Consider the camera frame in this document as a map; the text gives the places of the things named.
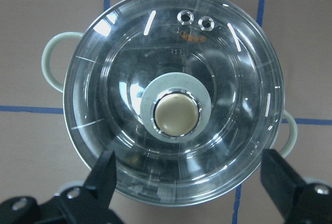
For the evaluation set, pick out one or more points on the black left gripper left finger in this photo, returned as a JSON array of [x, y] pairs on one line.
[[88, 203]]

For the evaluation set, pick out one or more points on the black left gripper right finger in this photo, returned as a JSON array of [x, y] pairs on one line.
[[297, 200]]

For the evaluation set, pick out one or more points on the glass pot lid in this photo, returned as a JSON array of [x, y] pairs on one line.
[[195, 20]]

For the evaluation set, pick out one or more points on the pale green electric pot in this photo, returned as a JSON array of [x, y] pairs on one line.
[[50, 60]]

